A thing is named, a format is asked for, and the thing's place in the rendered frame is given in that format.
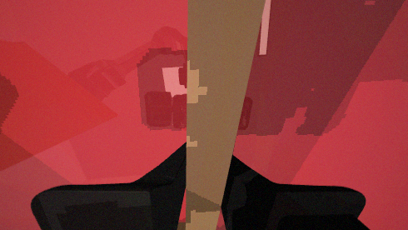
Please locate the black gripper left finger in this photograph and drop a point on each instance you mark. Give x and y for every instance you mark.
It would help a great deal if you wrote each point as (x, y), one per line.
(153, 202)

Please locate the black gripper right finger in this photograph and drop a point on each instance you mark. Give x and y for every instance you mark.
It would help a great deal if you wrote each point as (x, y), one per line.
(252, 202)

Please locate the long wooden rail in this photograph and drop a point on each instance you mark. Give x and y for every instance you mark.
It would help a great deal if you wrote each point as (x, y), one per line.
(221, 41)

